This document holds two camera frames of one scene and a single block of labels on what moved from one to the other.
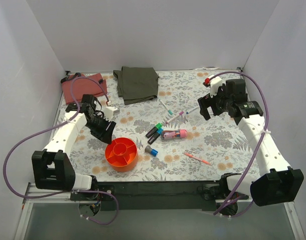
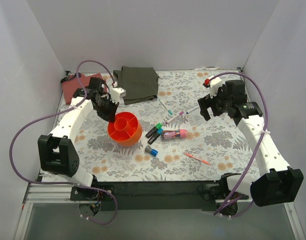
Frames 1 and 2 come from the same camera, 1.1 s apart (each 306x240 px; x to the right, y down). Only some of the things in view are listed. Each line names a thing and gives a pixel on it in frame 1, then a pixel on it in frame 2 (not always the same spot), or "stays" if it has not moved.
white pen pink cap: [171, 119] stays
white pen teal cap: [170, 111] stays
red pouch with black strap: [76, 85] stays
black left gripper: [98, 124] to [104, 105]
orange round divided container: [121, 154] to [126, 130]
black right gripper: [212, 103] stays
